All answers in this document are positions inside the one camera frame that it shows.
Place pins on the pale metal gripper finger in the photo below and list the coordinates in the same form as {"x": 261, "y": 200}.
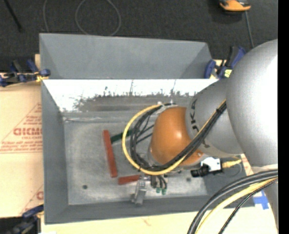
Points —
{"x": 142, "y": 184}
{"x": 137, "y": 199}

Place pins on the short red-brown flat block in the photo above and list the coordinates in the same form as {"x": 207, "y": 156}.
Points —
{"x": 128, "y": 179}

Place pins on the long red-brown flat block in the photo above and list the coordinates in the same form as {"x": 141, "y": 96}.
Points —
{"x": 110, "y": 155}

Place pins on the dark green flat block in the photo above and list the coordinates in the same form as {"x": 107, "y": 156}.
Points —
{"x": 117, "y": 137}

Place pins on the grey metal bin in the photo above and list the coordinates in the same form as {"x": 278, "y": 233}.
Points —
{"x": 85, "y": 160}

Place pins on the brown cardboard board, red print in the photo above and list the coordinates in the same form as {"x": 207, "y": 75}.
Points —
{"x": 17, "y": 106}

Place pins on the black cylinder on white bracket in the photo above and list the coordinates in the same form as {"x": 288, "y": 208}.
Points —
{"x": 211, "y": 165}

